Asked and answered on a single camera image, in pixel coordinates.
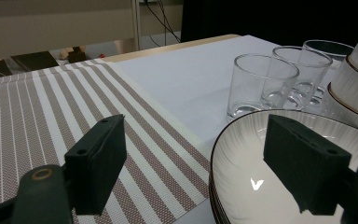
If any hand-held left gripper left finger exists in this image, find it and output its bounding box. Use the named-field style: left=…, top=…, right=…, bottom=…
left=63, top=114, right=128, bottom=217

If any cardboard box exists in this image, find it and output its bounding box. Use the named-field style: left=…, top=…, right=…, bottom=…
left=59, top=46, right=88, bottom=64

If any striped woven placemat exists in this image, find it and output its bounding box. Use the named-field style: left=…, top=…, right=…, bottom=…
left=0, top=58, right=213, bottom=224

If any white table sheet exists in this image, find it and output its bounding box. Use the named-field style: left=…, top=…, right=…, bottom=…
left=115, top=35, right=339, bottom=224

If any white plate dark rim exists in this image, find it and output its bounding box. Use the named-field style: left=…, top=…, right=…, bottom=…
left=208, top=174, right=231, bottom=224
left=209, top=108, right=358, bottom=224

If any clear drinking glass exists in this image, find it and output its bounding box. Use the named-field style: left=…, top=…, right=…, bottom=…
left=227, top=53, right=300, bottom=120
left=260, top=46, right=334, bottom=110
left=302, top=39, right=354, bottom=106

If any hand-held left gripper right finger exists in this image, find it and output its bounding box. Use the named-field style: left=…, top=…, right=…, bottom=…
left=263, top=114, right=352, bottom=217

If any black wall cable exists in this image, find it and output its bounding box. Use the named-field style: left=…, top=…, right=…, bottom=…
left=144, top=0, right=181, bottom=44
left=157, top=0, right=169, bottom=47

